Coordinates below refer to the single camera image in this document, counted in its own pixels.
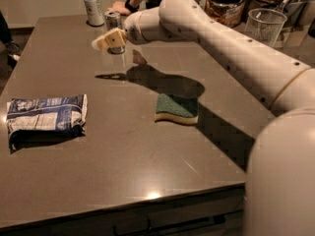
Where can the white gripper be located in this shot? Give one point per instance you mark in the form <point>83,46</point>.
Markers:
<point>134,29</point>

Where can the silver redbull can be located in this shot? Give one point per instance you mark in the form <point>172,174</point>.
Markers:
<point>113,20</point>

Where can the white soda can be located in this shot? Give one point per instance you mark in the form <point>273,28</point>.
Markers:
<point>94,12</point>

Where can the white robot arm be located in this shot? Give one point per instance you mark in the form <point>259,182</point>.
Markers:
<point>280,185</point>

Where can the green yellow sponge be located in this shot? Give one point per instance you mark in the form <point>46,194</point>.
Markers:
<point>177,109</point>

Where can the person's hand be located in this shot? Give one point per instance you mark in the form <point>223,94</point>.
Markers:
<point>119,6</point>

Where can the black wrist watch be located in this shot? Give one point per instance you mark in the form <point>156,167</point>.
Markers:
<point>130,7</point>

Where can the dark shoe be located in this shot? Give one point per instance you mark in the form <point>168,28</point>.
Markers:
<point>14,50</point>

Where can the glass jar black lid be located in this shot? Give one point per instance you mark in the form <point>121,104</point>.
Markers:
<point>226,12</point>

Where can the blue white chip bag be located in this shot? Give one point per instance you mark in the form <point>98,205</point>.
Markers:
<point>65,116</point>

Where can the black drawer handle left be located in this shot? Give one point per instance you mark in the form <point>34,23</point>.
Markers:
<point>132,227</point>

